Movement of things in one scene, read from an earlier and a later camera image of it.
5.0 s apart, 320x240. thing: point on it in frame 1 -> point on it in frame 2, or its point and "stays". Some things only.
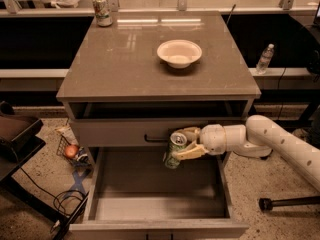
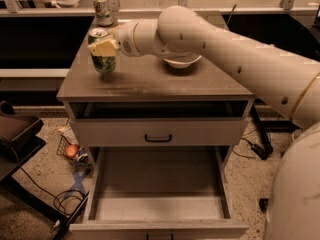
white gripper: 212,138 -> 126,39
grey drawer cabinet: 137,77 stays
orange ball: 71,151 stays
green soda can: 177,141 -> 102,64
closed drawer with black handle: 134,132 stays
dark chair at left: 20,136 stays
